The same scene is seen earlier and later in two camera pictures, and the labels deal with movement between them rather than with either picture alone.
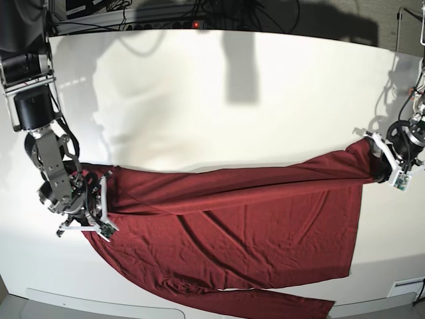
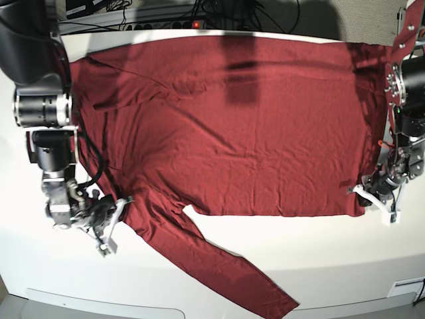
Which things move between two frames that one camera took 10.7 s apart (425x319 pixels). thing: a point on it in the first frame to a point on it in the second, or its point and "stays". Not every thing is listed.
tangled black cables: x=279 y=15 stays
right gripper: x=399 y=164 to x=381 y=186
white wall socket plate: x=414 y=285 stays
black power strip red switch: x=190 y=24 stays
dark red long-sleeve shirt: x=200 y=241 to x=247 y=125
